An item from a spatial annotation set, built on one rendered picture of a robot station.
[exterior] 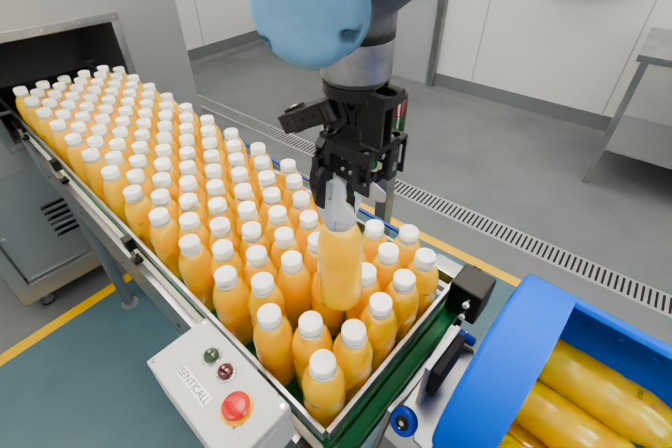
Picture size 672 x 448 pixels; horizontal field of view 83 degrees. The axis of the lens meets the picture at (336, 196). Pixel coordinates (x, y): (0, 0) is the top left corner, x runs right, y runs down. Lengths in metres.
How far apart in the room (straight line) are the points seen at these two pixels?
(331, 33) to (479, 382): 0.41
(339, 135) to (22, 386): 1.97
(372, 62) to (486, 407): 0.39
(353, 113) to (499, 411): 0.36
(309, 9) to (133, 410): 1.82
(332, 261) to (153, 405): 1.45
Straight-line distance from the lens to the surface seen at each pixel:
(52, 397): 2.13
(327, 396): 0.64
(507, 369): 0.51
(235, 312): 0.76
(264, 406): 0.58
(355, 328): 0.64
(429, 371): 0.67
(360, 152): 0.41
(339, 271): 0.57
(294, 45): 0.25
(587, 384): 0.64
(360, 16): 0.24
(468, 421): 0.53
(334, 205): 0.48
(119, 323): 2.20
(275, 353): 0.70
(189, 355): 0.64
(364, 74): 0.38
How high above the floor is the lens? 1.63
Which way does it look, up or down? 39 degrees down
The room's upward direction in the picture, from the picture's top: straight up
